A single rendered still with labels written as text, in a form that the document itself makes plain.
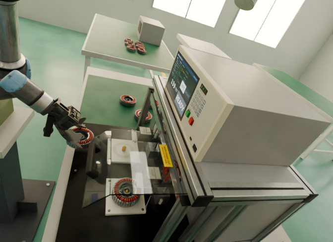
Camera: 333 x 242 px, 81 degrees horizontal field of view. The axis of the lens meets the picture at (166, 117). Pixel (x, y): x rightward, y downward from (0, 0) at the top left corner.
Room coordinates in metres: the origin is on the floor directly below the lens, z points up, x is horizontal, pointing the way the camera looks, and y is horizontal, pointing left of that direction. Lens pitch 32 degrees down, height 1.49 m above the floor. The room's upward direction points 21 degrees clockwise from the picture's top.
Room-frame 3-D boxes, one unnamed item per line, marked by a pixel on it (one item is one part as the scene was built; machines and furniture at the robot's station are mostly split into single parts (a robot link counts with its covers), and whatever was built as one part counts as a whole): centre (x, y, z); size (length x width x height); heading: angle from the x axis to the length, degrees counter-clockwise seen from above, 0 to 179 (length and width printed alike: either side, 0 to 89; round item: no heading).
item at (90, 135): (0.61, 0.32, 0.84); 0.11 x 0.11 x 0.04
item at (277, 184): (0.71, -0.20, 1.09); 0.68 x 0.44 x 0.05; 24
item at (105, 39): (2.83, 0.88, 0.38); 1.85 x 1.10 x 0.75; 24
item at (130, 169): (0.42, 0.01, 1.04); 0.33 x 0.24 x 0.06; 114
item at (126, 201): (0.47, 0.04, 0.80); 0.11 x 0.11 x 0.04
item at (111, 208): (0.47, 0.04, 0.78); 0.15 x 0.15 x 0.01; 24
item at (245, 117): (0.70, -0.21, 1.22); 0.44 x 0.39 x 0.20; 24
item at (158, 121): (0.62, 0.00, 1.03); 0.62 x 0.01 x 0.03; 24
